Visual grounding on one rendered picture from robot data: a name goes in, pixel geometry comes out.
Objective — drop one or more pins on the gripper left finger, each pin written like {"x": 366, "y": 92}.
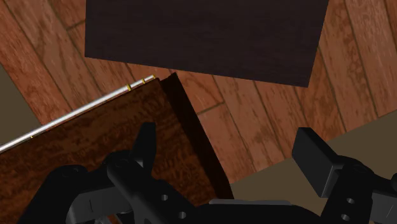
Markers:
{"x": 130, "y": 183}

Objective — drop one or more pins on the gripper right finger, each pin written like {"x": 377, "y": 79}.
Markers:
{"x": 319, "y": 161}

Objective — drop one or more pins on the beige rug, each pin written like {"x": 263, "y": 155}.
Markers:
{"x": 273, "y": 186}

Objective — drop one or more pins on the brown wooden cabinet, silver rail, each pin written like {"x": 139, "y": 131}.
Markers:
{"x": 93, "y": 133}

